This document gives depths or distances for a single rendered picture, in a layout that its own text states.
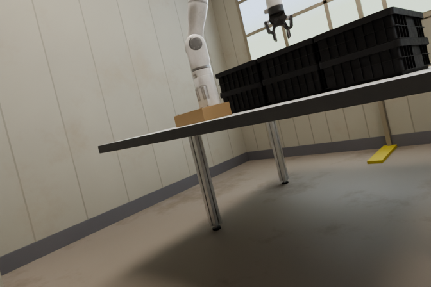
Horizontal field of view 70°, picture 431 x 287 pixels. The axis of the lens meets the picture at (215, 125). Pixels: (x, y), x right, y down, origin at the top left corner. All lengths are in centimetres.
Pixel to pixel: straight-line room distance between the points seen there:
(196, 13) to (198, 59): 22
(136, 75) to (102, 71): 36
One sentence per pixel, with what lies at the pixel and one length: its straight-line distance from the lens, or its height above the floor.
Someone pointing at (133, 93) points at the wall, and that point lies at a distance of 317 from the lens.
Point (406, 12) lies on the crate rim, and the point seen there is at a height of 92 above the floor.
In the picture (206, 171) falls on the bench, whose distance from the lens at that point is 197.
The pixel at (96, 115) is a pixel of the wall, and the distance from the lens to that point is 293.
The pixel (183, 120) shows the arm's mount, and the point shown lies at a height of 73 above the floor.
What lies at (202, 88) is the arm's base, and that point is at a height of 84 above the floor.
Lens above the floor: 71
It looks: 2 degrees down
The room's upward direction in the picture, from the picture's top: 13 degrees counter-clockwise
